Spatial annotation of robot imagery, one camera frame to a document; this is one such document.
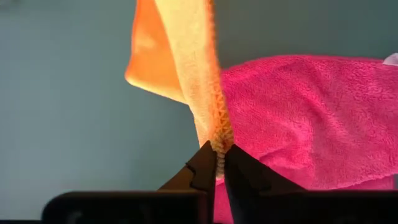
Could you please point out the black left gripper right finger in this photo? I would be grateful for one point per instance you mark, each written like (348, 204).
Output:
(248, 186)

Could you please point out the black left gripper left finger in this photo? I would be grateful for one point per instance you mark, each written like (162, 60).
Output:
(199, 186)

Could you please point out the pink microfiber towel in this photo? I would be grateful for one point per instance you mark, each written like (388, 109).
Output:
(311, 118)

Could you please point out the orange microfiber towel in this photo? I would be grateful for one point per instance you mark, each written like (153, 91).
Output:
(186, 62)

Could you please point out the green table mat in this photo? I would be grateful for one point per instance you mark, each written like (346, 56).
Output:
(62, 93)

